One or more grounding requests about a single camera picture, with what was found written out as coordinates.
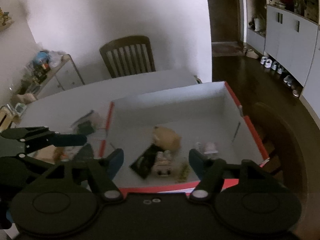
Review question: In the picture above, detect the white plastic bag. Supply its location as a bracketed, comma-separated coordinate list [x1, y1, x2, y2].
[49, 51, 66, 67]

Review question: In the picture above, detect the blue globe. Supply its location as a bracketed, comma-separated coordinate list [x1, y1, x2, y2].
[34, 51, 49, 67]

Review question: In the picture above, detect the brown door mat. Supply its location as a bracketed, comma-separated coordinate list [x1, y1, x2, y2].
[212, 42, 244, 57]

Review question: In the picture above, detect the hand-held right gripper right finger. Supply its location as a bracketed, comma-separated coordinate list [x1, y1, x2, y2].
[188, 149, 283, 201]

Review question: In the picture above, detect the dark wooden door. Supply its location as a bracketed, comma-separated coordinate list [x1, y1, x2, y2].
[206, 0, 247, 43]

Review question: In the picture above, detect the wooden crate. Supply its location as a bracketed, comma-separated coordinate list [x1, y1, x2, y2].
[0, 106, 20, 131]

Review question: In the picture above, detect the row of shoes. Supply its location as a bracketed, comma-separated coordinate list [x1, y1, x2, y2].
[260, 55, 300, 98]

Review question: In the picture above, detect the yellow green candy packet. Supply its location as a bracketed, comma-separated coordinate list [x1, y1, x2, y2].
[175, 162, 191, 183]

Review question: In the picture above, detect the low grey niche cabinet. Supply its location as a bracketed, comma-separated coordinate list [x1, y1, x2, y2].
[246, 26, 267, 55]

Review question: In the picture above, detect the wooden slat-back chair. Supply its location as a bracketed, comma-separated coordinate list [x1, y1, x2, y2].
[99, 35, 156, 78]

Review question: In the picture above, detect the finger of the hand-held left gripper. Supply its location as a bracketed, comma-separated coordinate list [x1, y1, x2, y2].
[74, 143, 95, 162]
[0, 126, 88, 156]

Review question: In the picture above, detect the red cardboard box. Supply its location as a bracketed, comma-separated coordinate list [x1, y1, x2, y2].
[99, 81, 270, 197]

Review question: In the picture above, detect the green white wipes pack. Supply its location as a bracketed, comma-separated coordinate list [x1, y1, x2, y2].
[71, 109, 103, 135]

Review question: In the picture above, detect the pale green bag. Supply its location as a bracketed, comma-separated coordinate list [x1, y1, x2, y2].
[254, 17, 265, 32]

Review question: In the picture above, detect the yellow plush toy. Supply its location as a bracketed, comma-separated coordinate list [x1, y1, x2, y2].
[152, 126, 182, 151]

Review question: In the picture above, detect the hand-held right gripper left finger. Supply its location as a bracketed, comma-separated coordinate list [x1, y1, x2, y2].
[32, 148, 125, 202]

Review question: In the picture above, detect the wooden curved-back chair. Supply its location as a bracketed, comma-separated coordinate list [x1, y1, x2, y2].
[251, 102, 308, 200]

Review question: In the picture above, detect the black packet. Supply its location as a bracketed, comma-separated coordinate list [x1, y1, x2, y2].
[129, 144, 165, 179]

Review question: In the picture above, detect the white side cabinet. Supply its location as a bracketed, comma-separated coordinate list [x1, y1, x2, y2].
[15, 54, 85, 101]

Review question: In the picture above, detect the grey two-door cabinet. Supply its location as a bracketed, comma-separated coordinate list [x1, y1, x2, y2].
[265, 4, 320, 88]

